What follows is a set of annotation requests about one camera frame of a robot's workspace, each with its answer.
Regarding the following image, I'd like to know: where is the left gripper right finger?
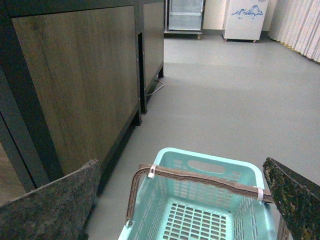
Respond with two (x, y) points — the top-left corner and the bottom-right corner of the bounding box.
(263, 157), (320, 240)

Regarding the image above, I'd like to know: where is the white floor cable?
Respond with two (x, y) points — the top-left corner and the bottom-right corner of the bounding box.
(146, 79), (166, 97)

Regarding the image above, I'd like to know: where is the glass door refrigerator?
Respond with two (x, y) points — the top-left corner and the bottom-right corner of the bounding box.
(164, 0), (206, 40)

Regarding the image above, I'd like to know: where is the light teal plastic basket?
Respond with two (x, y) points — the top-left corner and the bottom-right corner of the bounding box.
(117, 147), (283, 240)

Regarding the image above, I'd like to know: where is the brown basket handle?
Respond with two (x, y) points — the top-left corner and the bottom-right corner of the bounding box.
(124, 163), (291, 240)

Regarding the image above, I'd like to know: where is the white chest freezer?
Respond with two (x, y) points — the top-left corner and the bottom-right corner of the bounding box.
(222, 0), (269, 43)

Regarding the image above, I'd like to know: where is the dark wooden display cabinet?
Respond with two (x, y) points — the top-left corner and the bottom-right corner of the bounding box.
(0, 0), (165, 203)

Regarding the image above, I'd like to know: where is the white curtain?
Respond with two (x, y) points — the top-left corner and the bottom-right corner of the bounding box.
(268, 0), (320, 63)

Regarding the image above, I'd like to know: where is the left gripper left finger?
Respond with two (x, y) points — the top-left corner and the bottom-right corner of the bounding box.
(0, 160), (101, 240)

